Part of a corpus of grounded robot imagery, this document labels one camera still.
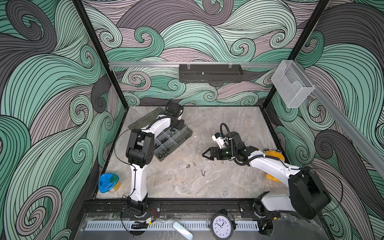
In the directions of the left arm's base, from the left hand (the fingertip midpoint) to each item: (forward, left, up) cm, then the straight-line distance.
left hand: (179, 122), depth 99 cm
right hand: (-26, -17, +1) cm, 31 cm away
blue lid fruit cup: (-40, +33, +1) cm, 52 cm away
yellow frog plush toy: (-22, -59, -1) cm, 63 cm away
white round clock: (-57, -22, -6) cm, 61 cm away
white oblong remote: (-59, -5, -5) cm, 59 cm away
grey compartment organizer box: (-12, +6, -5) cm, 14 cm away
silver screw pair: (-32, -15, -9) cm, 36 cm away
